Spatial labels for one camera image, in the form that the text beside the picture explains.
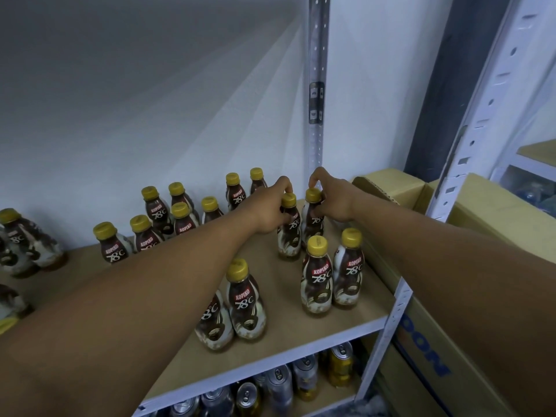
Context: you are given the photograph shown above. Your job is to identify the person's right forearm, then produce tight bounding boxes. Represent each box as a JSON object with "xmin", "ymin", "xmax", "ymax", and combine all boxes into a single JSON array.
[{"xmin": 347, "ymin": 193, "xmax": 556, "ymax": 417}]

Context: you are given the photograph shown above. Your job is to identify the open brown carton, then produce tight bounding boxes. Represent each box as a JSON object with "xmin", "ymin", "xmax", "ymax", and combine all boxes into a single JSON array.
[{"xmin": 352, "ymin": 167, "xmax": 556, "ymax": 417}]

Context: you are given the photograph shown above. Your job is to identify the person's left forearm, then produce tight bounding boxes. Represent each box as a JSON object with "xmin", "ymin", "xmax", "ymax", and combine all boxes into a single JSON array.
[{"xmin": 0, "ymin": 208, "xmax": 262, "ymax": 417}]

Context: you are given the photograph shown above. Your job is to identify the white metal shelving rack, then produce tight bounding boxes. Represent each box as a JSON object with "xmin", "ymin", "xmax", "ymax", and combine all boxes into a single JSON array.
[{"xmin": 0, "ymin": 0, "xmax": 556, "ymax": 417}]

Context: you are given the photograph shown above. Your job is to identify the clear plastic bottle pack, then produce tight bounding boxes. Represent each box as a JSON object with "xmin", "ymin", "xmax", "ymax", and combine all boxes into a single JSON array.
[{"xmin": 513, "ymin": 169, "xmax": 556, "ymax": 219}]

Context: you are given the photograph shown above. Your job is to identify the Kopiko bottle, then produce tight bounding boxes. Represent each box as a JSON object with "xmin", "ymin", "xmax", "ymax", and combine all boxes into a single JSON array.
[
  {"xmin": 301, "ymin": 188, "xmax": 327, "ymax": 250},
  {"xmin": 277, "ymin": 192, "xmax": 304, "ymax": 261}
]

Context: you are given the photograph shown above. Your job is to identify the person's left hand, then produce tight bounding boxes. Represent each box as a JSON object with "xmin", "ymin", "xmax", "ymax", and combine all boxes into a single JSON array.
[{"xmin": 233, "ymin": 176, "xmax": 295, "ymax": 235}]

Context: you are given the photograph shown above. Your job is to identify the row of silver cans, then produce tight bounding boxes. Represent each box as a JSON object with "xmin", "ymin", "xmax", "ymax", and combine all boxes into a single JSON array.
[{"xmin": 169, "ymin": 341, "xmax": 357, "ymax": 417}]

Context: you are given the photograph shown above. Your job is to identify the person's right hand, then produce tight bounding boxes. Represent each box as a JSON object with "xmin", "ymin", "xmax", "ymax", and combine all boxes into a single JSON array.
[{"xmin": 308, "ymin": 166, "xmax": 368, "ymax": 224}]

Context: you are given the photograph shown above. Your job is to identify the group of Kopiko coffee bottles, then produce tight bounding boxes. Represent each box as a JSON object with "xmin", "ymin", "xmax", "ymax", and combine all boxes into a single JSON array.
[{"xmin": 0, "ymin": 167, "xmax": 366, "ymax": 353}]

